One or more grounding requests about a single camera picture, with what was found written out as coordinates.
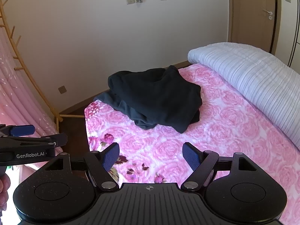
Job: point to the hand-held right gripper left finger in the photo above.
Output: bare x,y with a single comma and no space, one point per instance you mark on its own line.
111,155

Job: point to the wooden coat rack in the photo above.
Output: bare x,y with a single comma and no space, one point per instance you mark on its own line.
70,116

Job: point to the person's left hand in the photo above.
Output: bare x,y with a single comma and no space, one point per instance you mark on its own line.
3,192

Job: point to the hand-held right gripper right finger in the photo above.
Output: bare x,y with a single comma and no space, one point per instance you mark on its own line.
191,157

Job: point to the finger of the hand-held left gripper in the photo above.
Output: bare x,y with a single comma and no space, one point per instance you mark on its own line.
35,139
23,129

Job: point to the brown wooden door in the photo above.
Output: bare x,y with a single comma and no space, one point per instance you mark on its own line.
253,11

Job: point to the white wardrobe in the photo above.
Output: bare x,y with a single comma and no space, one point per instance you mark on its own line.
293,28

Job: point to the pink curtain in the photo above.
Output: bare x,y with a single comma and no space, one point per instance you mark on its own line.
14,93

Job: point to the white striped quilt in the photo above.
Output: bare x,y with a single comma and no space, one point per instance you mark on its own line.
253,75

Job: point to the black zip-neck sweatshirt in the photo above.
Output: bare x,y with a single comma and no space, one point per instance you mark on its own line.
152,93

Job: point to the beige low wall socket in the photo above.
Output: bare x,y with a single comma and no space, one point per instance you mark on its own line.
62,89

